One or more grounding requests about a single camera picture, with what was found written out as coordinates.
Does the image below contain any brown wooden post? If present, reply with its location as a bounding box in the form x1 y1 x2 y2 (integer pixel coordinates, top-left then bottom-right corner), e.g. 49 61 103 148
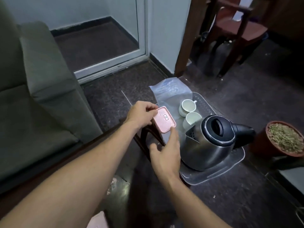
174 0 210 78

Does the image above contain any pink plastic box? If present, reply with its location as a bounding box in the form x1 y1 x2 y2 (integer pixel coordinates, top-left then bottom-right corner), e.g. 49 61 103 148
152 106 177 134

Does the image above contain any clear plastic tray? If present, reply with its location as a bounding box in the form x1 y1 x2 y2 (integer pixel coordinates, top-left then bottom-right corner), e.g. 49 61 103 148
155 92 246 186

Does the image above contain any green succulent plant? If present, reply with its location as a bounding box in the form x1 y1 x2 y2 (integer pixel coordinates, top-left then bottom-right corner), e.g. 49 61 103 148
268 123 304 154

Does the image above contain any white framed glass door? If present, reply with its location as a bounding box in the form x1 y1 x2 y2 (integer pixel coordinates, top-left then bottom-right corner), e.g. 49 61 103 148
49 0 149 84

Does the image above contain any person's left hand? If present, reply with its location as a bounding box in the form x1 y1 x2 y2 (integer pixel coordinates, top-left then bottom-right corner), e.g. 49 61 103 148
123 101 159 130

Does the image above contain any steel electric kettle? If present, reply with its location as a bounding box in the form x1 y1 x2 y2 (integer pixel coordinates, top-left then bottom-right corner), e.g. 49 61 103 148
180 114 257 171

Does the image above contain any white ceramic cup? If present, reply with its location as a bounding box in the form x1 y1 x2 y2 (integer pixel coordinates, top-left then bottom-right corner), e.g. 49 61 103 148
182 112 203 131
178 99 198 117

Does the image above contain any person's right forearm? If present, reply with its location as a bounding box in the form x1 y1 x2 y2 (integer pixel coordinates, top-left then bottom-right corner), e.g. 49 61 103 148
162 174 232 228

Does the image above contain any green fabric sofa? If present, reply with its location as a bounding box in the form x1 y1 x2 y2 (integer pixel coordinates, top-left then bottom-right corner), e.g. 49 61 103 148
0 0 104 195

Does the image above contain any brown armchair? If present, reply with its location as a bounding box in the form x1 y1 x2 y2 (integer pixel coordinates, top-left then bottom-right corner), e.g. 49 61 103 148
201 0 282 79

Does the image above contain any brown plant pot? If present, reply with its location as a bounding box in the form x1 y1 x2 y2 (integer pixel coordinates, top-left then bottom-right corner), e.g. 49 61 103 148
251 120 304 160

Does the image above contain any clear plastic bag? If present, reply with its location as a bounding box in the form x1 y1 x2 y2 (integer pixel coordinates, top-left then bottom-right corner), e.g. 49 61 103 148
149 77 193 122

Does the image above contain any person's right hand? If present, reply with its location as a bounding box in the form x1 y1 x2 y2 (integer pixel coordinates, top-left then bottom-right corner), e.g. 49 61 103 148
149 127 181 182

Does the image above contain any person's left forearm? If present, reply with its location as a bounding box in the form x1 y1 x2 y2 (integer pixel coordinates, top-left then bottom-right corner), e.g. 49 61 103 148
0 120 139 228

